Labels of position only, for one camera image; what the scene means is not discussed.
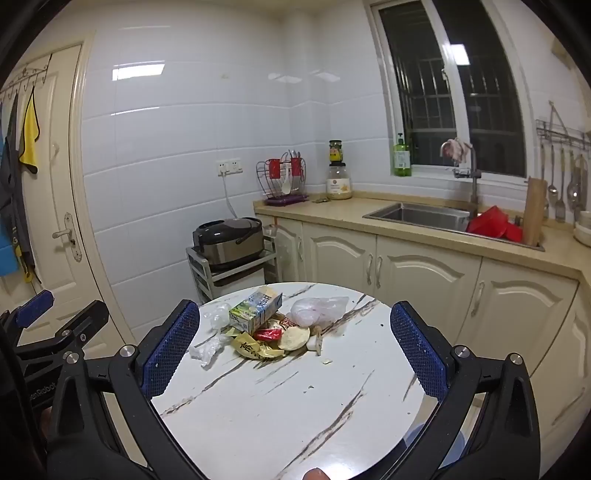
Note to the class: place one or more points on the small white scrap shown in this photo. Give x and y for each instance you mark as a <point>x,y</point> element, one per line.
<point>314,344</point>

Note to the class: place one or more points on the metal utensil rail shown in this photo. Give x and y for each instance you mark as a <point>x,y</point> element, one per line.
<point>563,134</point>

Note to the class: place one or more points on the pink cloth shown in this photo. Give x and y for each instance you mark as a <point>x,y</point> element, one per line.
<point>457,147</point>

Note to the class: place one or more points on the yellow cloth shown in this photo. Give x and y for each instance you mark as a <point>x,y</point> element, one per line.
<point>30,134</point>

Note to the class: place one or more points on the metal wall hook rack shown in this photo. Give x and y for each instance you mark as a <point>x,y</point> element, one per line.
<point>27,76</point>

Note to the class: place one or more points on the clear plastic bag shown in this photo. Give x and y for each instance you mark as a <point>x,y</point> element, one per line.
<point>318,310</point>

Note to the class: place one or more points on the metal serving spoon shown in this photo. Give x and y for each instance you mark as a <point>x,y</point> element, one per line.
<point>574,187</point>

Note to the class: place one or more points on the stack of white bowls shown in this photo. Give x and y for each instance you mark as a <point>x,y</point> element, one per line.
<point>582,233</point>

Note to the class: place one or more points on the black rice cooker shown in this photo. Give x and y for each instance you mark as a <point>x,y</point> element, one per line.
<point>228,242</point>

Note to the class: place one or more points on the wooden cutting board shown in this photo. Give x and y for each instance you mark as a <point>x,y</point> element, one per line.
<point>534,210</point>

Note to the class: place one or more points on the red plastic basin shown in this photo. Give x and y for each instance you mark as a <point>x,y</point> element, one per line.
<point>491,224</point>

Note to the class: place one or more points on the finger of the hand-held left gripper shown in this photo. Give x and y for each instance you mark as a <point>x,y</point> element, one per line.
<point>34,307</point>
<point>90,318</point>

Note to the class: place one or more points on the white plastic spoon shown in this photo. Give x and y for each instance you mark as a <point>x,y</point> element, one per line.
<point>286,184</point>

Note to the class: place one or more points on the green soap bottle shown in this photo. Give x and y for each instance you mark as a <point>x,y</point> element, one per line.
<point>401,157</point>

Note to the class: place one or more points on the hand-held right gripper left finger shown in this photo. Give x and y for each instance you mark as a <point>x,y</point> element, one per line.
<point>171,350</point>

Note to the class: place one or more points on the red checked paper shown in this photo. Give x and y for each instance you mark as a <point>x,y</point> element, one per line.
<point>286,321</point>

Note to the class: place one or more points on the white wall socket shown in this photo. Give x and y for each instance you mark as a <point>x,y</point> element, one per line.
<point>230,167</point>

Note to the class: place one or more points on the white framed window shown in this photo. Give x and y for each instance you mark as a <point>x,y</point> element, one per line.
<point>415,69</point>

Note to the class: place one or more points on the yellow black snack wrapper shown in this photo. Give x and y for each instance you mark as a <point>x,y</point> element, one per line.
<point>251,348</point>

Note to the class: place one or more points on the white trolley rack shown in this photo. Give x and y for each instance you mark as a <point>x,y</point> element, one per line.
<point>207,277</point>

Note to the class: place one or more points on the metal ladle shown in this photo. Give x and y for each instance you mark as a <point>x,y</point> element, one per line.
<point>551,187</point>

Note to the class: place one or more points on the red snack wrapper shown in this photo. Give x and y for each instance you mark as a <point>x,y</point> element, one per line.
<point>268,333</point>

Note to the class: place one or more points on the green drink carton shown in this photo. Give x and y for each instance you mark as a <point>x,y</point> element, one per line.
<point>256,310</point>

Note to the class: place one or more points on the steel sink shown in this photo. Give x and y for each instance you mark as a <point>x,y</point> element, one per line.
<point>415,217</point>

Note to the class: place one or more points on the cream panelled door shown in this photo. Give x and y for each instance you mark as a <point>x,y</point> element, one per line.
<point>55,184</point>

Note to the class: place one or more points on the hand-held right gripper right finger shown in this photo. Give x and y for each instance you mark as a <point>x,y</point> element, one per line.
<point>418,350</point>

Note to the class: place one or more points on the person's right hand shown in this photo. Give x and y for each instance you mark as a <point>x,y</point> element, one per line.
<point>316,474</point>

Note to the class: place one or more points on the beige kitchen countertop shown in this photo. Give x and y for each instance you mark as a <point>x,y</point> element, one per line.
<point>323,212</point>

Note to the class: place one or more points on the large clear jar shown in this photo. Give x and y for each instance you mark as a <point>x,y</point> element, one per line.
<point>339,184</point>

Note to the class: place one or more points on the metal spatula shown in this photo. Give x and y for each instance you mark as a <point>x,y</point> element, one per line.
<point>561,207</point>

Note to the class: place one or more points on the purple drip tray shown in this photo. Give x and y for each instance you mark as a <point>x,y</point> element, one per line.
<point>286,200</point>

